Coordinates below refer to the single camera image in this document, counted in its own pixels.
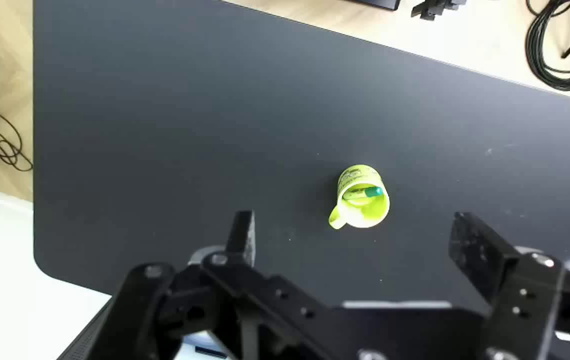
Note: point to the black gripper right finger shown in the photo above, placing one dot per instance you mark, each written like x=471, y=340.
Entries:
x=531, y=300

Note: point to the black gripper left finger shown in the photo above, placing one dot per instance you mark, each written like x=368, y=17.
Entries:
x=245, y=293

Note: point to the yellow-green mug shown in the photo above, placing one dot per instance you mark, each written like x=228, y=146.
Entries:
x=367, y=214

